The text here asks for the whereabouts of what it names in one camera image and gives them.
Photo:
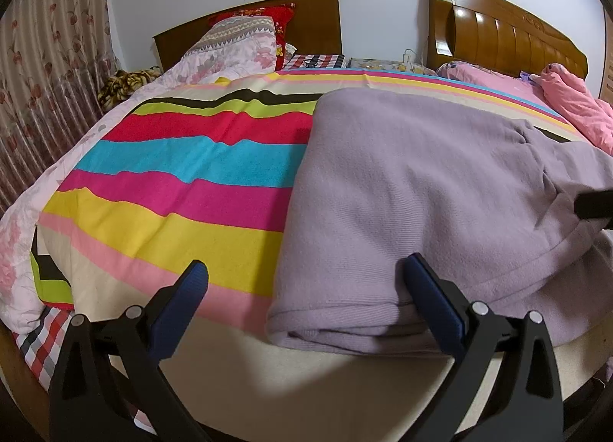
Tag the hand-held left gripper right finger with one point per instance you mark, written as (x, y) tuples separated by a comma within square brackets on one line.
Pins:
[(433, 308)]

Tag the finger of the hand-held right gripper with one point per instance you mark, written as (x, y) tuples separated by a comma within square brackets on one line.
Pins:
[(596, 205)]

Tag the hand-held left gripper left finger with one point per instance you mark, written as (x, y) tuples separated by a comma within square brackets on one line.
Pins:
[(179, 310)]

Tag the mauve pants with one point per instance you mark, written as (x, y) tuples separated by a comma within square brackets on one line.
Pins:
[(407, 183)]

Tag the colourful striped blanket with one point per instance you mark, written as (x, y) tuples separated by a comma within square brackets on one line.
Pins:
[(167, 183)]

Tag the light wooden wardrobe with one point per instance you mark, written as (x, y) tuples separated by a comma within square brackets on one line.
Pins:
[(608, 64)]

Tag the small purple object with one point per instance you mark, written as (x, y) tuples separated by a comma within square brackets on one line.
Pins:
[(528, 77)]

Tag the pink bed sheet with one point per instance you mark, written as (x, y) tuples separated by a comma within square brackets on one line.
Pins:
[(493, 83)]

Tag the large glossy wooden headboard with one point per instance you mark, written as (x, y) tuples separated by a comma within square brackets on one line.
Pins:
[(503, 35)]

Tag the brown and yellow blanket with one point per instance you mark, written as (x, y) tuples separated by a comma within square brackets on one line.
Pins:
[(119, 85)]

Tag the nightstand with floral cloth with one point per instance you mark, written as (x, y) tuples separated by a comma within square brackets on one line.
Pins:
[(373, 64)]

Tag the pink floral quilt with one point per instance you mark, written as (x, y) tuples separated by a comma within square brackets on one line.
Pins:
[(225, 47)]

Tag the red plaid bed sheet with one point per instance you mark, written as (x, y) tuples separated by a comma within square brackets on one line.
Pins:
[(316, 61)]

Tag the brown floral curtain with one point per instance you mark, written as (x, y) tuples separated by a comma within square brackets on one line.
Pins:
[(48, 64)]

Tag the small floral cloth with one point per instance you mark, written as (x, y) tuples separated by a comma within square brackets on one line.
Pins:
[(291, 50)]

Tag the red embroidered pillow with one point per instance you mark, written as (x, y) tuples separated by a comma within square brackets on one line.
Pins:
[(285, 20)]

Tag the small dark wooden headboard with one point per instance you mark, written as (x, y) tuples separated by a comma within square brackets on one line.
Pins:
[(316, 20)]

